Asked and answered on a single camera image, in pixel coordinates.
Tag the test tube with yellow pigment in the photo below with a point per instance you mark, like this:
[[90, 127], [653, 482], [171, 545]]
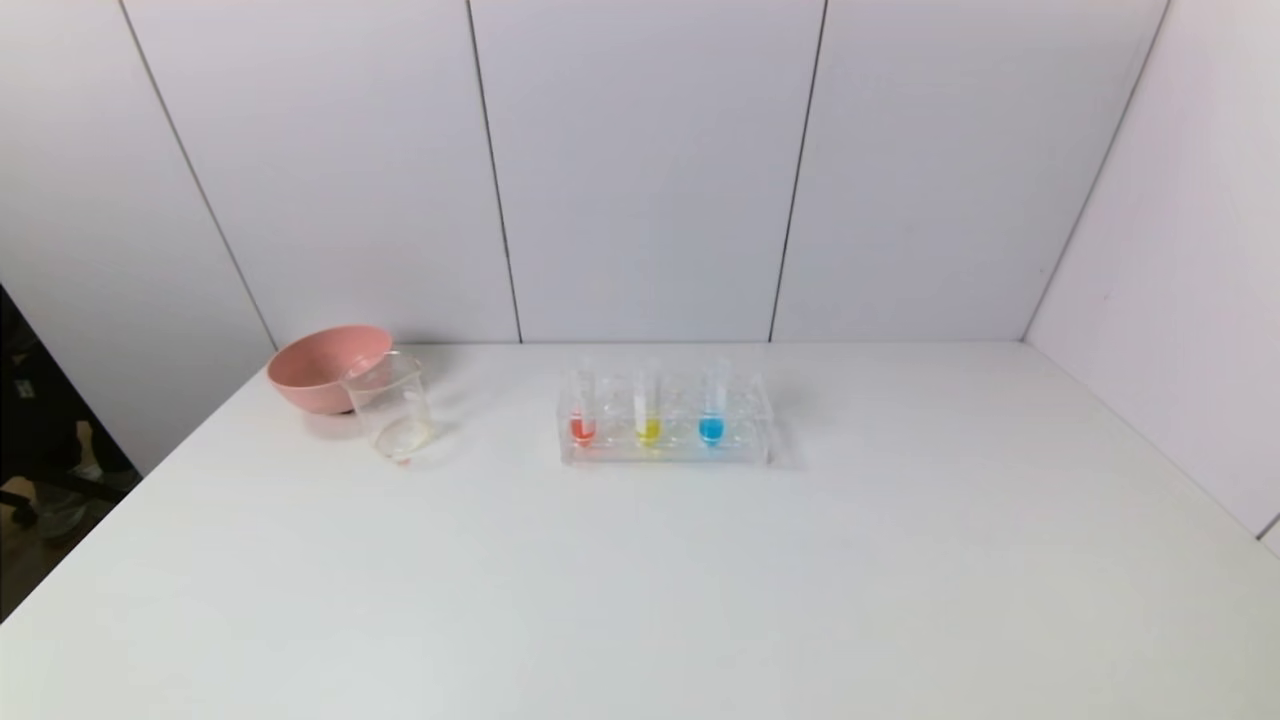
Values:
[[648, 430]]

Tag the test tube with red pigment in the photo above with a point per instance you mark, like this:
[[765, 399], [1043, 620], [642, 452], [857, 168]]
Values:
[[583, 428]]

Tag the clear acrylic test tube rack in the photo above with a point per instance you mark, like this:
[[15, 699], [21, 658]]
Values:
[[610, 448]]

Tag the test tube with blue pigment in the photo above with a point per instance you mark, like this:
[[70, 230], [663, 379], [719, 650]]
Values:
[[712, 430]]

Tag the clear glass beaker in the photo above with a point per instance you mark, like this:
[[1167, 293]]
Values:
[[400, 435]]

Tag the pink plastic bowl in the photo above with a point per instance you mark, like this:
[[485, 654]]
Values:
[[310, 385]]

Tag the dark background furniture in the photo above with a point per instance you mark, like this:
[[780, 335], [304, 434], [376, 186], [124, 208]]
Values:
[[40, 420]]

